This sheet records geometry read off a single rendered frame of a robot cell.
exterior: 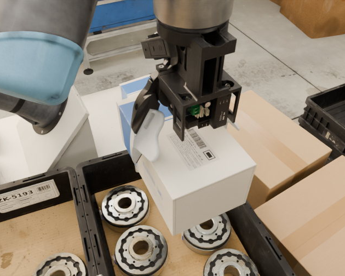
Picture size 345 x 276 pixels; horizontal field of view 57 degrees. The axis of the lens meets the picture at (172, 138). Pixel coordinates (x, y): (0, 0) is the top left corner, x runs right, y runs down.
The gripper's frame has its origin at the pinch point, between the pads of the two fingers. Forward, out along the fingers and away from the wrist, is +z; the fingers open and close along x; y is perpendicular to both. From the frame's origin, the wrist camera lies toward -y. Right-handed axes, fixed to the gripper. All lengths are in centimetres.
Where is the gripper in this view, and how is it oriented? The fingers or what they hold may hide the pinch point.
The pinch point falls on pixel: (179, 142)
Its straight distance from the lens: 46.5
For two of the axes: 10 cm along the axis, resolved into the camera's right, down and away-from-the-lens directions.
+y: 4.4, 6.5, -6.2
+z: 0.0, 6.9, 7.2
